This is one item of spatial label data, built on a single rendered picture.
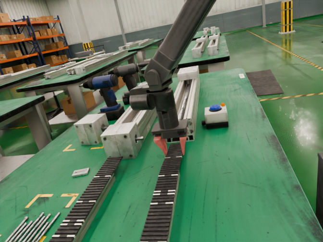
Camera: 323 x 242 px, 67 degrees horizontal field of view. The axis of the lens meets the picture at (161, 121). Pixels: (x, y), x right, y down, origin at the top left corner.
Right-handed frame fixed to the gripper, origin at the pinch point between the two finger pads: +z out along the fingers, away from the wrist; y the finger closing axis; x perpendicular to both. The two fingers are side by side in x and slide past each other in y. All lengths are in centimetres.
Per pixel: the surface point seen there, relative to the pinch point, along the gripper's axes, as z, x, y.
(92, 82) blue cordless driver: -18, -42, 42
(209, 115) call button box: -3.1, -19.1, -10.9
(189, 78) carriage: -8, -68, 0
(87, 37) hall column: -61, -1037, 538
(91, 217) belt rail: 1.2, 24.9, 16.6
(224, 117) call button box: -1.9, -19.1, -15.9
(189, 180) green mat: 2.3, 11.1, -4.8
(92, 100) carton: 46, -271, 176
